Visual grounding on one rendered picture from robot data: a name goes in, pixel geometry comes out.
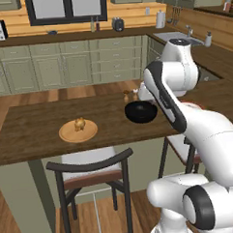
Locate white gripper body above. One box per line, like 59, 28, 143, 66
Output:
136, 80, 157, 102

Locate black bowl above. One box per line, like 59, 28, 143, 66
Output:
124, 99, 160, 125

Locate brown chicken drumstick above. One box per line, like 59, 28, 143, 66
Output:
73, 116, 87, 132

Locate green corner cupboard run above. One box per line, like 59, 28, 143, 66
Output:
146, 34, 167, 67

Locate pink plate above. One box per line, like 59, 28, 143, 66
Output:
181, 101, 205, 112

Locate grey sink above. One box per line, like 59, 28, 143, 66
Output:
153, 30, 206, 49

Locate grey hob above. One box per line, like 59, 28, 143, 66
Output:
196, 66, 224, 83

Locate dark grey toaster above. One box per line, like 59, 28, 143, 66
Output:
110, 16, 126, 34

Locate white paper towel roll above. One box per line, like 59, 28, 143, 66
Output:
155, 10, 167, 30

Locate silver tap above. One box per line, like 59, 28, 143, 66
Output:
185, 23, 194, 39

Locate green base cupboard run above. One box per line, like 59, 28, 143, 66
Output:
0, 35, 151, 98

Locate dark brown bottle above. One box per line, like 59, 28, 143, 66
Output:
95, 15, 102, 32

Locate white soap dispenser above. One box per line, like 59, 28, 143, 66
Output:
203, 30, 214, 48

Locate hanging kitchen tools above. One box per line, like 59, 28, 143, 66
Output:
166, 6, 184, 28

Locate pale green bottle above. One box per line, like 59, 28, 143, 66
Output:
90, 16, 97, 34

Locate round wooden plate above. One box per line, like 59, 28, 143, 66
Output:
58, 119, 100, 145

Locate black framed window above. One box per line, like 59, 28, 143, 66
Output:
23, 0, 108, 27

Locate green kitchen island base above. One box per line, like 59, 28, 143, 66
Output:
0, 133, 213, 233

